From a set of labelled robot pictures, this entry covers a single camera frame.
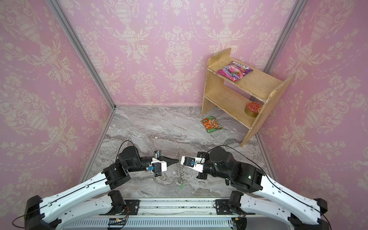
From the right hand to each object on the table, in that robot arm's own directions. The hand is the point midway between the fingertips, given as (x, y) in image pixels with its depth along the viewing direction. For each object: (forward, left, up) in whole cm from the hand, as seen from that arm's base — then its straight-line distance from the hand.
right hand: (188, 158), depth 62 cm
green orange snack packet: (+40, -19, -28) cm, 53 cm away
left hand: (-1, +5, 0) cm, 5 cm away
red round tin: (+31, -40, -4) cm, 51 cm away
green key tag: (-4, +4, -29) cm, 29 cm away
